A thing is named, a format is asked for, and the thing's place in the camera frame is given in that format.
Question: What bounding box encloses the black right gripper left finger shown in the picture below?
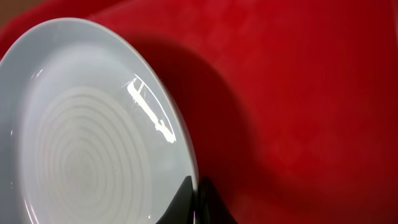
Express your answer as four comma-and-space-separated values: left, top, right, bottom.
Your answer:
156, 176, 195, 224

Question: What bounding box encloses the light blue plate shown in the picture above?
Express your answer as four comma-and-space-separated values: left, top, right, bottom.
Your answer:
1, 18, 198, 223

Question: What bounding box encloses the red serving tray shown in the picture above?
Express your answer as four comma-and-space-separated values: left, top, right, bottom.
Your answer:
1, 0, 397, 223

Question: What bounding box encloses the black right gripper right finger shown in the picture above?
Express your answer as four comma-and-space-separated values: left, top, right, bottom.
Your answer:
198, 177, 238, 224

